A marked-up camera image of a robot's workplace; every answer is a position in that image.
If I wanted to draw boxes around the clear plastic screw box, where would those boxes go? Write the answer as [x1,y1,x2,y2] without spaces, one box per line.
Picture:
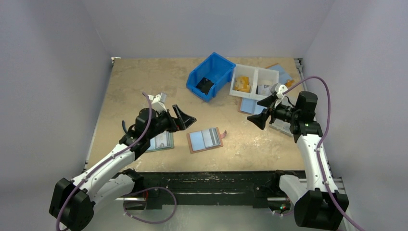
[269,119,293,137]

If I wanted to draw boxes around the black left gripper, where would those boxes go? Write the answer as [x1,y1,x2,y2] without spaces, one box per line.
[147,104,195,140]

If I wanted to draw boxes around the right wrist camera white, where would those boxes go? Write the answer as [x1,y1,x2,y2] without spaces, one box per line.
[272,83,288,108]

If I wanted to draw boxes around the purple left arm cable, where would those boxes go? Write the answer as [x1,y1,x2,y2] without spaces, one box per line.
[55,92,178,231]

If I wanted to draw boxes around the orange card holder in tray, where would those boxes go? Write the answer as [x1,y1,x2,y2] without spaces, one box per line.
[233,76,251,93]

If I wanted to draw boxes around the card in white tray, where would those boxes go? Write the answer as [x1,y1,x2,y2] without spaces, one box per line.
[256,84,272,97]

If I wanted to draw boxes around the blue plastic bin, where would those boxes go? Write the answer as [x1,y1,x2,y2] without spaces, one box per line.
[186,52,236,102]

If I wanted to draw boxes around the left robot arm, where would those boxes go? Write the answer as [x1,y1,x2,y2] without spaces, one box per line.
[49,104,197,231]

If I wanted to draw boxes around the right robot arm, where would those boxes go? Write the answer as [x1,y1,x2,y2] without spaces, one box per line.
[247,91,349,231]

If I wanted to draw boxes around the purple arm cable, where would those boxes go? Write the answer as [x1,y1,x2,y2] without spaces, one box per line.
[271,76,366,231]
[55,92,178,231]

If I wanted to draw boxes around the white divided plastic tray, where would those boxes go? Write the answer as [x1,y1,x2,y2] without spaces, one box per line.
[229,64,279,100]

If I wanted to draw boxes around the black card in blue bin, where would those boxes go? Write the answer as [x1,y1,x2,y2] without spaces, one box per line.
[196,77,214,95]

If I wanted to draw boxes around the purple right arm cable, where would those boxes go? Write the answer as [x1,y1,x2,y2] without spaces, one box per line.
[271,76,366,231]

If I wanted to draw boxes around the blue handled pliers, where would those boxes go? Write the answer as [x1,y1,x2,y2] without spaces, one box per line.
[121,120,128,133]

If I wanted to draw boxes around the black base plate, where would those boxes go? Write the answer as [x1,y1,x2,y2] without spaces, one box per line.
[117,170,305,210]

